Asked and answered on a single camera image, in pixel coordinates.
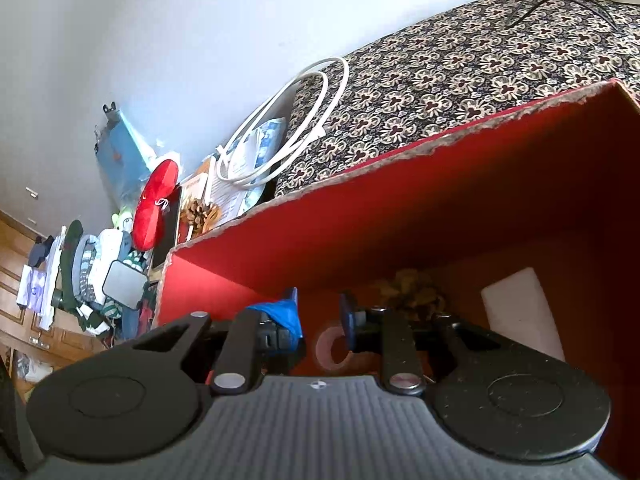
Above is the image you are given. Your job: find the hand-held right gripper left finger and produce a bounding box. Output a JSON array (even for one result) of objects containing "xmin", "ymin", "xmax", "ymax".
[{"xmin": 132, "ymin": 287, "xmax": 306, "ymax": 396}]

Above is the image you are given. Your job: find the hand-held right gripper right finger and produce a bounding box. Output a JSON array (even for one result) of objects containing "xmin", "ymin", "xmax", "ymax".
[{"xmin": 339, "ymin": 291, "xmax": 506, "ymax": 396}]

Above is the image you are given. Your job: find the clear tape roll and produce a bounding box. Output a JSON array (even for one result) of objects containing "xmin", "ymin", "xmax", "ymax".
[{"xmin": 314, "ymin": 324, "xmax": 368, "ymax": 372}]

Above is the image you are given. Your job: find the red cardboard box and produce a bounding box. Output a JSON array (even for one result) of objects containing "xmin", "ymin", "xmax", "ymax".
[{"xmin": 152, "ymin": 79, "xmax": 640, "ymax": 480}]

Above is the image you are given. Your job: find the dried plant bunch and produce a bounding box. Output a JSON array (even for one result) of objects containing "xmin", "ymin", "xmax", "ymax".
[{"xmin": 375, "ymin": 269, "xmax": 448, "ymax": 321}]

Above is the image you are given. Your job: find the pine cone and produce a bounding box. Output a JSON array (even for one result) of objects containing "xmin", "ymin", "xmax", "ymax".
[{"xmin": 179, "ymin": 199, "xmax": 222, "ymax": 235}]

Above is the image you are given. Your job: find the black flat case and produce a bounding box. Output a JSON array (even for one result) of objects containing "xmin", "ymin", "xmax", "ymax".
[{"xmin": 150, "ymin": 185, "xmax": 183, "ymax": 268}]

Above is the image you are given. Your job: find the white printed booklet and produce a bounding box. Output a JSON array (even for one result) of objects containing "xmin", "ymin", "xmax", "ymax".
[{"xmin": 177, "ymin": 157, "xmax": 266, "ymax": 236}]

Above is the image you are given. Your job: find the white container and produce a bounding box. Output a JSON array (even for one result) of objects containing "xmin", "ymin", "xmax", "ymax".
[{"xmin": 101, "ymin": 259, "xmax": 146, "ymax": 310}]

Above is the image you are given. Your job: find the white foam block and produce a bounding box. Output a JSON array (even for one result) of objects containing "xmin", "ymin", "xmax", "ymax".
[{"xmin": 480, "ymin": 267, "xmax": 566, "ymax": 361}]

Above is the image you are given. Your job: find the red plush pouch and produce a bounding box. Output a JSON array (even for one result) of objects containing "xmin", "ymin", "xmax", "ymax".
[{"xmin": 131, "ymin": 158, "xmax": 182, "ymax": 252}]

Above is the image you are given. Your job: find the blue white plastic bag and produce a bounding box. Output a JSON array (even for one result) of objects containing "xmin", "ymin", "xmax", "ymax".
[{"xmin": 227, "ymin": 117, "xmax": 288, "ymax": 206}]

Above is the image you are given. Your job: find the green white striped cloth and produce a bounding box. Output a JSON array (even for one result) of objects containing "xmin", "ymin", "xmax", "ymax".
[{"xmin": 72, "ymin": 234, "xmax": 133, "ymax": 333}]

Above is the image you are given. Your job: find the dark green cloth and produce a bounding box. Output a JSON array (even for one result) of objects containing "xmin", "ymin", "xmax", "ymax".
[{"xmin": 52, "ymin": 219, "xmax": 85, "ymax": 311}]

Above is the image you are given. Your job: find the blue box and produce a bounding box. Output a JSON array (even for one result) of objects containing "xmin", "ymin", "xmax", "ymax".
[{"xmin": 94, "ymin": 102, "xmax": 161, "ymax": 211}]

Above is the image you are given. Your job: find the floral patterned cloth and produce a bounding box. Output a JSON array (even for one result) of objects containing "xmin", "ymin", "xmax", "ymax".
[{"xmin": 272, "ymin": 0, "xmax": 640, "ymax": 198}]

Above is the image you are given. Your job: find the white coiled cable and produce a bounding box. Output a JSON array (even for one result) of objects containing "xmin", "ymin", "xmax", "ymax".
[{"xmin": 215, "ymin": 56, "xmax": 351, "ymax": 188}]

